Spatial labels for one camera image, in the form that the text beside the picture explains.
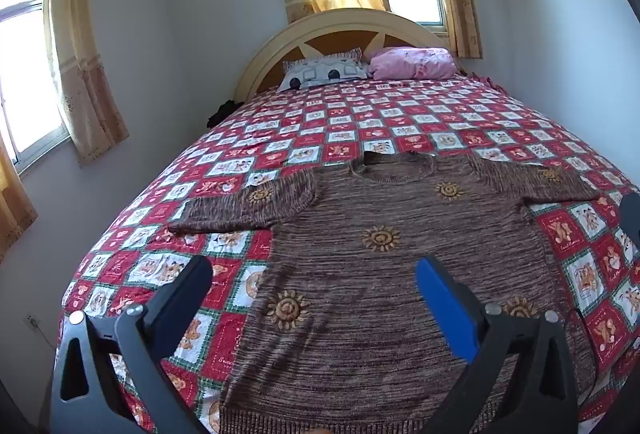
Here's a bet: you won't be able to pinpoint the red checkered printed blanket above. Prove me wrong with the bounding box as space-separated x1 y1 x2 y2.
59 75 640 434

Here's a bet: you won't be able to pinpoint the dark cloth bundle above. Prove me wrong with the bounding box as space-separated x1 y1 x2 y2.
206 99 245 129

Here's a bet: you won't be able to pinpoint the pink pillow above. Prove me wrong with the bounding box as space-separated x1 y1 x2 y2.
369 46 457 80

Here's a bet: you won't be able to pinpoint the orange curtain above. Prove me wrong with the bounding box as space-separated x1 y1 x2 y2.
0 134 39 265

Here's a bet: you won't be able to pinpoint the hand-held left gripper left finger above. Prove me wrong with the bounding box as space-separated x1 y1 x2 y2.
50 255 216 434

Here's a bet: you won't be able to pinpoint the brown knitted sun-pattern sweater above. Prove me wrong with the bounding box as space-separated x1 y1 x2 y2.
169 151 601 434

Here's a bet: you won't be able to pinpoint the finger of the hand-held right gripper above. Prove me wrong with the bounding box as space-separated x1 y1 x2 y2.
619 191 640 266

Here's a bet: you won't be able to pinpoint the beige side window curtain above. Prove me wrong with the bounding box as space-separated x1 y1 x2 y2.
44 0 130 166

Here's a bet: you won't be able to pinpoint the side window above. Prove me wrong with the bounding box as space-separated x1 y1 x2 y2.
0 0 71 176

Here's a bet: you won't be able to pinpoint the grey patterned pillow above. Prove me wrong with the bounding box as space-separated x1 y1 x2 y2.
277 48 372 93

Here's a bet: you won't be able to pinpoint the cream arched bed headboard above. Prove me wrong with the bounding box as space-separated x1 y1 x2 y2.
234 8 453 101

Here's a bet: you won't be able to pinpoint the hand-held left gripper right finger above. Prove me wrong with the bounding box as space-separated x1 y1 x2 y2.
415 255 601 434

